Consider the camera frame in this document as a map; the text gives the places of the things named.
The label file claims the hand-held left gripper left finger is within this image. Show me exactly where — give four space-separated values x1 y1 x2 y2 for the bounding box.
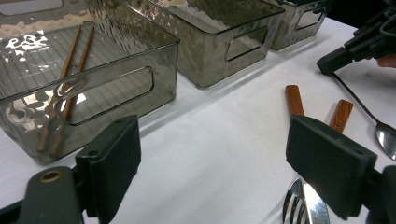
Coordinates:
75 115 142 224

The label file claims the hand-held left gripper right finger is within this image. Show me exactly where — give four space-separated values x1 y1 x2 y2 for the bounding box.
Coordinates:
285 115 379 221

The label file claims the wooden-handled fork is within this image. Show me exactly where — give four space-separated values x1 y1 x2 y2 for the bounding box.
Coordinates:
281 99 355 224

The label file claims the wooden-handled table knife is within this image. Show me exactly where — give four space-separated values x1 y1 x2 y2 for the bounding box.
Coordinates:
285 84 332 224

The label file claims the smoky clear plastic bin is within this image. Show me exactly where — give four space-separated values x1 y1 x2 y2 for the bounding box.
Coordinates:
0 0 181 166
269 0 332 51
120 0 286 90

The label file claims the silver metal spoon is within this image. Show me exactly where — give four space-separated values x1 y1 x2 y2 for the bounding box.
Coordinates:
330 72 396 162

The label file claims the brown wooden chopstick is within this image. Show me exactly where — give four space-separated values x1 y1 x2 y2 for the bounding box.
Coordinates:
49 26 95 159
36 24 83 152

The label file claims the white table cover sheet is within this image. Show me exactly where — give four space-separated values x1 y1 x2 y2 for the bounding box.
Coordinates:
0 17 396 224

